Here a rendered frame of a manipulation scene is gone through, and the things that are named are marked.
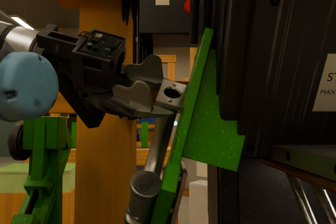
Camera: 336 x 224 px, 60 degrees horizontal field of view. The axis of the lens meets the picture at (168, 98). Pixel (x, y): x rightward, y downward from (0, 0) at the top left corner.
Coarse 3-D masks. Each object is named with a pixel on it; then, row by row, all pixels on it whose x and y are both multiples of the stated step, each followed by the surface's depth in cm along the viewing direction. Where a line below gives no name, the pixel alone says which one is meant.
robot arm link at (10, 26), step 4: (0, 24) 42; (4, 24) 42; (8, 24) 43; (12, 24) 43; (0, 28) 42; (4, 28) 42; (8, 28) 42; (12, 28) 42; (0, 32) 41; (4, 32) 41; (8, 32) 43; (4, 36) 41
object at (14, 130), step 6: (18, 126) 57; (12, 132) 56; (18, 132) 56; (12, 138) 55; (18, 138) 56; (12, 144) 55; (18, 144) 55; (12, 150) 55; (18, 150) 56; (24, 150) 58; (12, 156) 56; (18, 156) 56; (24, 156) 58
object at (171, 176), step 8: (168, 160) 34; (168, 168) 33; (176, 168) 34; (168, 176) 32; (176, 176) 33; (168, 184) 32; (176, 184) 32; (160, 192) 31; (168, 192) 31; (160, 200) 32; (168, 200) 32; (160, 208) 33; (168, 208) 33; (152, 216) 34; (160, 216) 34
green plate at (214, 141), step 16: (208, 32) 35; (208, 48) 35; (208, 64) 36; (192, 80) 35; (208, 80) 36; (192, 96) 35; (208, 96) 36; (192, 112) 35; (208, 112) 36; (176, 128) 43; (192, 128) 36; (208, 128) 36; (224, 128) 36; (176, 144) 34; (192, 144) 35; (208, 144) 35; (224, 144) 35; (240, 144) 35; (176, 160) 34; (208, 160) 35; (224, 160) 35
